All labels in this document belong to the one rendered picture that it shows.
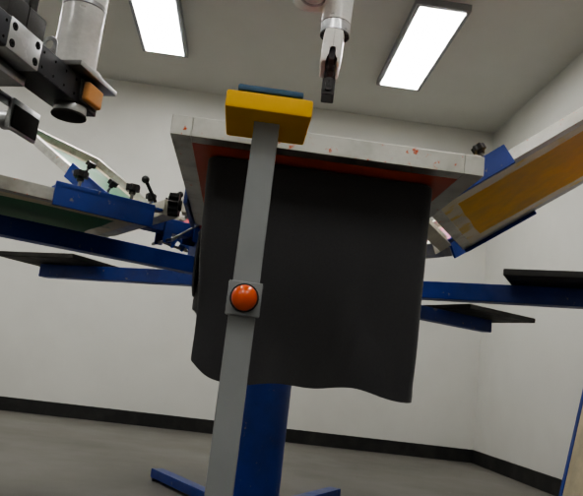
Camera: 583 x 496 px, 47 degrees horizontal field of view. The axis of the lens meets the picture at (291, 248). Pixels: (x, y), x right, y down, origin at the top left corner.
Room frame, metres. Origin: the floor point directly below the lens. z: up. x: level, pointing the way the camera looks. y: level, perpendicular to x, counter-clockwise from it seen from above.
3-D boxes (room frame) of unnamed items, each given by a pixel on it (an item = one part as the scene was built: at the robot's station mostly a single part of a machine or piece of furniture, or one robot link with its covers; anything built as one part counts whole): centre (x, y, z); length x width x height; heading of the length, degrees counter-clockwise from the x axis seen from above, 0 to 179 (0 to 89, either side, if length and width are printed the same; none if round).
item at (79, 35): (1.41, 0.54, 1.21); 0.16 x 0.13 x 0.15; 76
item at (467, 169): (1.58, -0.02, 0.97); 0.79 x 0.58 x 0.04; 3
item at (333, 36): (1.60, -0.05, 1.36); 0.10 x 0.08 x 0.11; 178
